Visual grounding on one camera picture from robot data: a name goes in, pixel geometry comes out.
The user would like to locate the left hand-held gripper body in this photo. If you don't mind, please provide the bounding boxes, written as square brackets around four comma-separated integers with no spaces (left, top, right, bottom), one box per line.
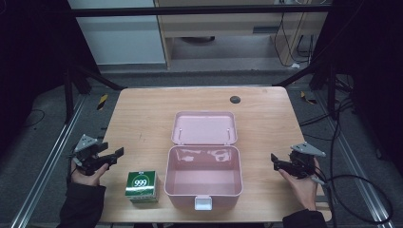
[68,133,110,177]

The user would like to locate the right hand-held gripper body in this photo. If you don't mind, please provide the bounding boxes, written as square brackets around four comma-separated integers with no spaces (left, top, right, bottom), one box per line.
[286,142,327,181]

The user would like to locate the green and white box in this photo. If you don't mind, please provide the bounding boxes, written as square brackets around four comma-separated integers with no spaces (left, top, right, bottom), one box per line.
[125,170,160,204]

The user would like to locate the pink plastic storage box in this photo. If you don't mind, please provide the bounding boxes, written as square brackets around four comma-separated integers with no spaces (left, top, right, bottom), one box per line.
[163,110,244,211]

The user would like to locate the person's left hand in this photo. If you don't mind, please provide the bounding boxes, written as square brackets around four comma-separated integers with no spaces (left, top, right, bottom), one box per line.
[70,154,110,187]

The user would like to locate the person's right hand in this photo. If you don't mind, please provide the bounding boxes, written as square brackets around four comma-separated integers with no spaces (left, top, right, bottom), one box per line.
[278,157,319,211]

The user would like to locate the yellow black striped tape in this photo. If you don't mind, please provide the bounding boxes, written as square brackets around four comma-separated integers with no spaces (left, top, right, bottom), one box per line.
[96,93,109,111]
[299,90,317,105]

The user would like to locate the white cabinet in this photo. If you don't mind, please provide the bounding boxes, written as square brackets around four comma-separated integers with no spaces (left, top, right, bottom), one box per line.
[67,0,167,67]

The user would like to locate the aluminium rail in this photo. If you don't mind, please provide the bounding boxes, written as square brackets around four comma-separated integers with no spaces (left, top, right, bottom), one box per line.
[9,94,87,228]
[317,91,397,228]

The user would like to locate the black cable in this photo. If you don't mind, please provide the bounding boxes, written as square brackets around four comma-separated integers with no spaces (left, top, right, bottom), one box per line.
[309,94,394,225]

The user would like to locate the black cables on floor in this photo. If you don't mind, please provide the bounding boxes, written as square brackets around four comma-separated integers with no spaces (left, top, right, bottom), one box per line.
[273,12,317,68]

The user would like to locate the black metal frame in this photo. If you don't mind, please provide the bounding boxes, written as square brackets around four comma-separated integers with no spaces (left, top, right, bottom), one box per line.
[62,3,337,125]

